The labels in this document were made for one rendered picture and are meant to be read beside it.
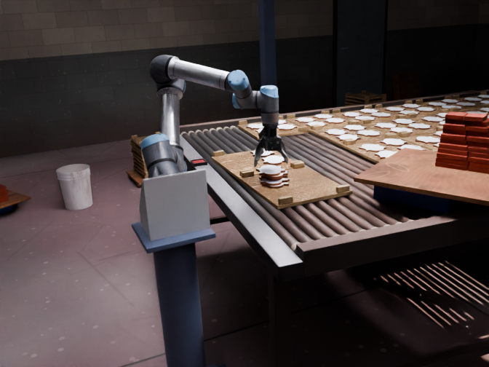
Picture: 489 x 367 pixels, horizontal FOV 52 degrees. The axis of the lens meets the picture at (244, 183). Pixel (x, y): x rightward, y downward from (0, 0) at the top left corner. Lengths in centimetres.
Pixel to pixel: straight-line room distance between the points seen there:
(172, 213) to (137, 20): 564
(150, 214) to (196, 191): 19
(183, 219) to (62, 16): 554
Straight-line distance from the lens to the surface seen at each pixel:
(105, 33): 728
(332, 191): 212
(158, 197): 186
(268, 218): 190
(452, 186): 192
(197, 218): 193
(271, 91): 210
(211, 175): 245
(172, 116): 219
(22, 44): 719
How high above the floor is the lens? 166
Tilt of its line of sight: 19 degrees down
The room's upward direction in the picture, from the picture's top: 3 degrees counter-clockwise
